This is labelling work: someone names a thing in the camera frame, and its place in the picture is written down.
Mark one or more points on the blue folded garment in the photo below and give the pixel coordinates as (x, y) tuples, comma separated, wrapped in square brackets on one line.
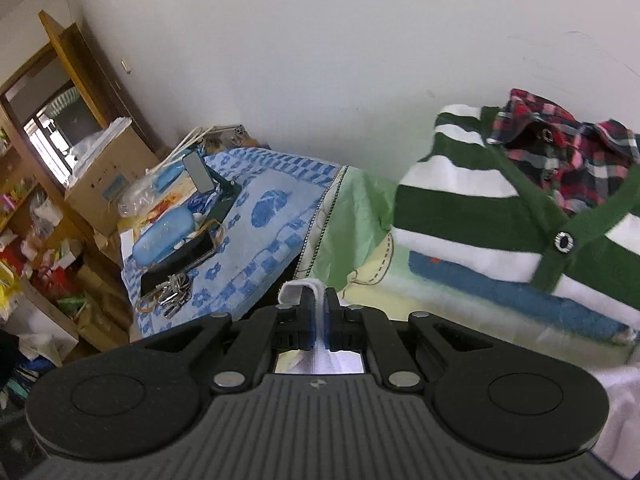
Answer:
[(500, 290)]

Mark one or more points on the clear plastic bag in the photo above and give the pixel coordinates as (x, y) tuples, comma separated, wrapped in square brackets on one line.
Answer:
[(137, 197)]

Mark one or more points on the silver smartphone on stand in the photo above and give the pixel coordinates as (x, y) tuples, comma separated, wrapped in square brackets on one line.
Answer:
[(199, 172)]

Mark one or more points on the blue glasses case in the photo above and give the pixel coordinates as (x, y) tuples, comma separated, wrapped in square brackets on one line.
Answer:
[(160, 237)]

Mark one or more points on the light blue case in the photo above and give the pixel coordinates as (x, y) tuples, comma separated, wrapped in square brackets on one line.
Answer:
[(167, 177)]

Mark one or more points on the red plaid shirt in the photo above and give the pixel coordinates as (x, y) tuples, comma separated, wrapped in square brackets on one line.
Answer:
[(590, 170)]

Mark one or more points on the black smartphone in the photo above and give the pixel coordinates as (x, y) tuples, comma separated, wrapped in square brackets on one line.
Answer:
[(185, 262)]

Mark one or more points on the cluttered wooden shelf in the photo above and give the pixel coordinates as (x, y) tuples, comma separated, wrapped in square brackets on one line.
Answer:
[(35, 240)]

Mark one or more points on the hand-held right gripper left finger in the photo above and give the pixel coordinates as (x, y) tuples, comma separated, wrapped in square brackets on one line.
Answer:
[(306, 320)]

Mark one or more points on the white shirt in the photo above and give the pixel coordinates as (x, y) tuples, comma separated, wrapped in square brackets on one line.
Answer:
[(297, 289)]

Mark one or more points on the yellow green bed sheet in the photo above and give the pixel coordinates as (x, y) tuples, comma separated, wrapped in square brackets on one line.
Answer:
[(360, 200)]

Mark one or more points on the blue white patterned towel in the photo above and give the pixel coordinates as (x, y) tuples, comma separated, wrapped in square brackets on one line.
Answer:
[(270, 220)]

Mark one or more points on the green white striped cardigan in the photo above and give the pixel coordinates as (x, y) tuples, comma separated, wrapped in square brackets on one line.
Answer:
[(450, 200)]

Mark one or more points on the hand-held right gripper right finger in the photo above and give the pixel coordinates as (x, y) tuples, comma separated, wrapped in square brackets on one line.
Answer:
[(334, 325)]

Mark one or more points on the bunch of keys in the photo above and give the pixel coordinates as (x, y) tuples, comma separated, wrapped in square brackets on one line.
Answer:
[(172, 292)]

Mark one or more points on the wooden door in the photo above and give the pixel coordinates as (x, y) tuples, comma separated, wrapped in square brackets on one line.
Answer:
[(95, 75)]

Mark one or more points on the cardboard box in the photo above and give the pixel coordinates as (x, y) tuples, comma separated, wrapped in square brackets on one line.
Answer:
[(105, 175)]

